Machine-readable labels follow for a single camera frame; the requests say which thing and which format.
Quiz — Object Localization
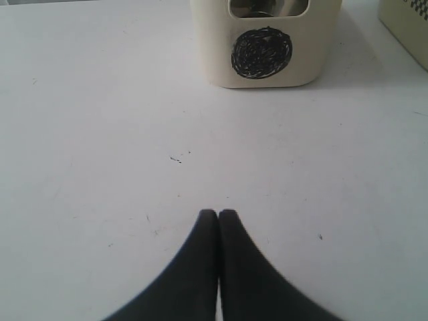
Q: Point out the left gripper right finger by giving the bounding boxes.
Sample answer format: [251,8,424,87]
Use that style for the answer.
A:
[219,209,340,321]

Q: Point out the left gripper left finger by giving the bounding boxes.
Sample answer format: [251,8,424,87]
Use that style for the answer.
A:
[106,209,219,321]

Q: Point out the steel mug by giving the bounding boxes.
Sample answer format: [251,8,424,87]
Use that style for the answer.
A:
[229,0,310,18]

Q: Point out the cream bin with circle mark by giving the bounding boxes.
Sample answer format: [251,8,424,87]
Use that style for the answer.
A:
[190,1,342,88]

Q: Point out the cream bin with triangle mark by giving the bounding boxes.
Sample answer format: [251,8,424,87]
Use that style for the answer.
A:
[378,0,427,70]

